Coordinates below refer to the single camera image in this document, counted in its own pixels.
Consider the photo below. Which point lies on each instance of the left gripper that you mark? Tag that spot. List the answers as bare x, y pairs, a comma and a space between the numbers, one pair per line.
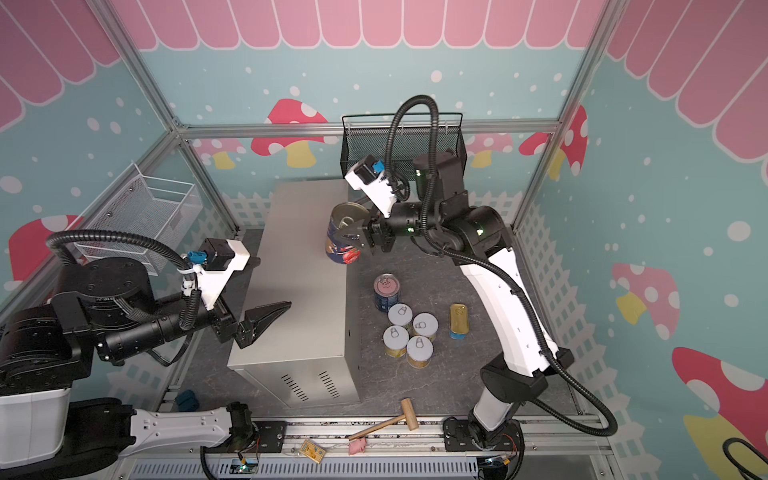
248, 331

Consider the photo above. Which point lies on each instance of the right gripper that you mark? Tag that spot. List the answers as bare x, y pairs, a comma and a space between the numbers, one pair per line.
372, 234

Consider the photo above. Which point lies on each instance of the dark blue tomato can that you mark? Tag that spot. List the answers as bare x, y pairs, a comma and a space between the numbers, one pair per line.
344, 235

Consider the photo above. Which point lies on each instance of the blue soup can pink lid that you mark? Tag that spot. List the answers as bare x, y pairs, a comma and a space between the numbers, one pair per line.
387, 291

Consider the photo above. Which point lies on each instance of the small yellow can white lid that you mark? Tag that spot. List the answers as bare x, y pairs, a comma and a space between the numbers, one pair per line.
419, 351
401, 315
395, 339
426, 325

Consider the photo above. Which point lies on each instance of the gold sardine tin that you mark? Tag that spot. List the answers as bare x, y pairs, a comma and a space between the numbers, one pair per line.
459, 321

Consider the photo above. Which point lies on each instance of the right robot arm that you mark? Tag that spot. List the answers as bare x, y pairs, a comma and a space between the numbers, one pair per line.
433, 205

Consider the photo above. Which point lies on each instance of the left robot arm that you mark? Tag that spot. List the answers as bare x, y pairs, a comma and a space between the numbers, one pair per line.
106, 310

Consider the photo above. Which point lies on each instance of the grey metal counter cabinet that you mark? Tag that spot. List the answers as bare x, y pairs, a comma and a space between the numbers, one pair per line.
310, 355

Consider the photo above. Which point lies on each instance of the teal sponge block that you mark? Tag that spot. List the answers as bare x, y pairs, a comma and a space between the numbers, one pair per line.
186, 401

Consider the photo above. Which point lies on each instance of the yellow toy block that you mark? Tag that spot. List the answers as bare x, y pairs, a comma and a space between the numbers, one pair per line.
312, 451

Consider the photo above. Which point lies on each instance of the green circuit board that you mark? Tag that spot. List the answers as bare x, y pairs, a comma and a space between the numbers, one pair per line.
244, 466

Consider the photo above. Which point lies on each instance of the pink pig toy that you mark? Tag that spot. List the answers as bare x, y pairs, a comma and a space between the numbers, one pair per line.
357, 446

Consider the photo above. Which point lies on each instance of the wooden toy mallet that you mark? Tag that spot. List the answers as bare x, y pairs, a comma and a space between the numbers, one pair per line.
408, 416

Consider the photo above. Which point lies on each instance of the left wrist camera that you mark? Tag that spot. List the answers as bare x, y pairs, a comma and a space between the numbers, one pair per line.
210, 268

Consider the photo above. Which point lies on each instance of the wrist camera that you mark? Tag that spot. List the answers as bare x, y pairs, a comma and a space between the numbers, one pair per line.
210, 268
368, 175

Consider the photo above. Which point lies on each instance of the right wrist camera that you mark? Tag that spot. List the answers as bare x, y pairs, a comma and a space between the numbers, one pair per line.
368, 175

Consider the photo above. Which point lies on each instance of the black mesh wall basket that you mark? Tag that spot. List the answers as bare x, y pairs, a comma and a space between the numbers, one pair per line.
367, 133

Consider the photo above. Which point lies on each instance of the white mesh wall basket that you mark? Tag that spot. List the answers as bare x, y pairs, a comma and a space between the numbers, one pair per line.
155, 207

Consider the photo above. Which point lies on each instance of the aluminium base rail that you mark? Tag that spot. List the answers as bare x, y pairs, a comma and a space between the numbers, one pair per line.
434, 451

